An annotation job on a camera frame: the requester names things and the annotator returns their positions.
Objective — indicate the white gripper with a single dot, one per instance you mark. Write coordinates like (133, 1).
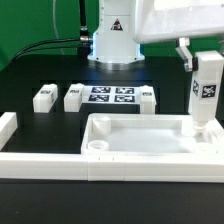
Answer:
(161, 20)

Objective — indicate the white desk top tray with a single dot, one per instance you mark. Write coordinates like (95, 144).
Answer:
(141, 134)

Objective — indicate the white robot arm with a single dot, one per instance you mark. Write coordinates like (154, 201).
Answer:
(124, 25)

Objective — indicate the fiducial marker plate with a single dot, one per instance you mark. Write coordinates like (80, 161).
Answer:
(111, 95)

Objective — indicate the white U-shaped obstacle fence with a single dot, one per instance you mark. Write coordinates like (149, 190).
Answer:
(197, 167)

